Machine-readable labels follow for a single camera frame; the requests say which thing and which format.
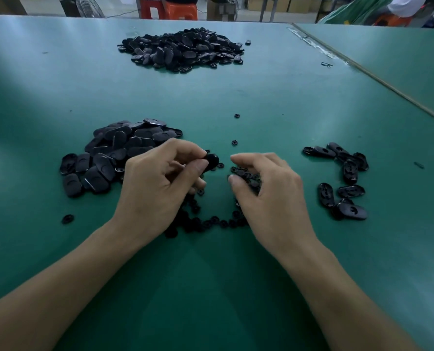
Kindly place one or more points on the pile of black oval shells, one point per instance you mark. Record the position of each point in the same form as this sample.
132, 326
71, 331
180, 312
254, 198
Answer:
347, 171

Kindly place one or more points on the red plastic stool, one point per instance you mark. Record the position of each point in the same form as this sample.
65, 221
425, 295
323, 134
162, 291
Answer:
150, 8
180, 10
391, 19

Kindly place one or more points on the person's right hand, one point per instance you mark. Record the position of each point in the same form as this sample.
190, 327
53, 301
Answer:
275, 208

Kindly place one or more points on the pile of small black buttons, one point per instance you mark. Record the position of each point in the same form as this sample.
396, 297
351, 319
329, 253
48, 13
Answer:
195, 223

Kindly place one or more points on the small open cardboard box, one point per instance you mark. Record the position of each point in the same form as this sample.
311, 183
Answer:
221, 8

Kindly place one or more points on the person's right forearm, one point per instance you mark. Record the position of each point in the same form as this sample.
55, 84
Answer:
349, 310

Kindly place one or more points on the small black plastic scrap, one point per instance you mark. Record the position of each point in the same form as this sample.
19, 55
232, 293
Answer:
327, 64

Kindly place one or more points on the person's left hand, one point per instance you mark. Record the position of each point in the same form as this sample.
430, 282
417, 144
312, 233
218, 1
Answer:
151, 197

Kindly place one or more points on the green striped bag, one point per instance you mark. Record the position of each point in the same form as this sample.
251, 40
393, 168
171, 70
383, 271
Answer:
356, 11

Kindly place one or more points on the grey floor fan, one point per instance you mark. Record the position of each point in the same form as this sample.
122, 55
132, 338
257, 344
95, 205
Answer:
82, 6

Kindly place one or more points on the person's left forearm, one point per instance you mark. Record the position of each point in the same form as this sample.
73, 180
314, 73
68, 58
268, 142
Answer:
52, 299

